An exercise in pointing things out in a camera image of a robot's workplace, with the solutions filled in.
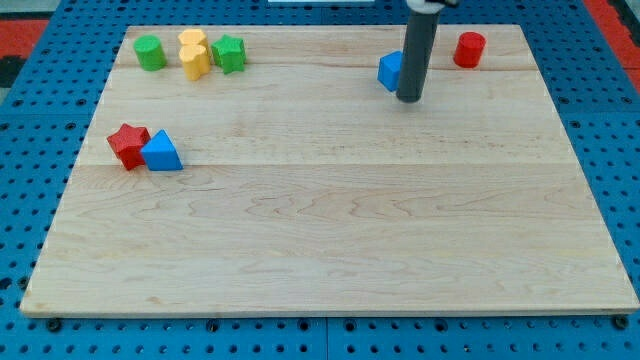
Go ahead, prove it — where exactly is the white rod mount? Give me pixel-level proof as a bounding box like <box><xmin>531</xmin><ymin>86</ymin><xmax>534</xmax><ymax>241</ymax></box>
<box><xmin>406</xmin><ymin>0</ymin><xmax>459</xmax><ymax>12</ymax></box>

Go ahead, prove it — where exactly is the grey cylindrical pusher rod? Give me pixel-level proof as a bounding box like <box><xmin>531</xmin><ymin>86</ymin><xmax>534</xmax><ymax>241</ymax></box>
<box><xmin>396</xmin><ymin>5</ymin><xmax>441</xmax><ymax>103</ymax></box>

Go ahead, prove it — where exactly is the blue triangle block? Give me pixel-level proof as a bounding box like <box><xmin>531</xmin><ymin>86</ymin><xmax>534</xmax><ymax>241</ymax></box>
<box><xmin>140</xmin><ymin>129</ymin><xmax>183</xmax><ymax>171</ymax></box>

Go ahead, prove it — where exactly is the blue cube block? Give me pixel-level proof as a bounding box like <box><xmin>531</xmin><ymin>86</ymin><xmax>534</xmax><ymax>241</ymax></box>
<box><xmin>377</xmin><ymin>51</ymin><xmax>402</xmax><ymax>92</ymax></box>

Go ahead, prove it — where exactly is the red cylinder block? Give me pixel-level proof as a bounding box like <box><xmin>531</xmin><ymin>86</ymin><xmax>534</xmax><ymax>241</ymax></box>
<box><xmin>453</xmin><ymin>31</ymin><xmax>486</xmax><ymax>68</ymax></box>

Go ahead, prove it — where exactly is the green star block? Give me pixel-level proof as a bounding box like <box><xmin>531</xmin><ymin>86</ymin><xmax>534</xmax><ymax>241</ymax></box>
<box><xmin>210</xmin><ymin>34</ymin><xmax>246</xmax><ymax>74</ymax></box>

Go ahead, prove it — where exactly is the yellow hexagon block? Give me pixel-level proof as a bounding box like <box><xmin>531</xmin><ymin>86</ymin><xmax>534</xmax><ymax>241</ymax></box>
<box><xmin>178</xmin><ymin>28</ymin><xmax>210</xmax><ymax>55</ymax></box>

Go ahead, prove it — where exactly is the wooden board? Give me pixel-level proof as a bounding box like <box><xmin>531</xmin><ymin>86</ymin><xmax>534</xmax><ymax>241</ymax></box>
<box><xmin>21</xmin><ymin>25</ymin><xmax>639</xmax><ymax>318</ymax></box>

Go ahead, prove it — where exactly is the yellow heart block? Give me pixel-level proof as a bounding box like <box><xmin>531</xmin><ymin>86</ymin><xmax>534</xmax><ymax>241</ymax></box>
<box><xmin>179</xmin><ymin>45</ymin><xmax>211</xmax><ymax>81</ymax></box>

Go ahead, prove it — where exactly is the green cylinder block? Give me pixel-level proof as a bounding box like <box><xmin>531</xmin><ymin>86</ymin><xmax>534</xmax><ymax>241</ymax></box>
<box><xmin>133</xmin><ymin>35</ymin><xmax>167</xmax><ymax>71</ymax></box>

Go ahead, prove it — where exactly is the red star block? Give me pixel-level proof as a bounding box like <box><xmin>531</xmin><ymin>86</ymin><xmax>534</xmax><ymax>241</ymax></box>
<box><xmin>107</xmin><ymin>123</ymin><xmax>150</xmax><ymax>171</ymax></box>

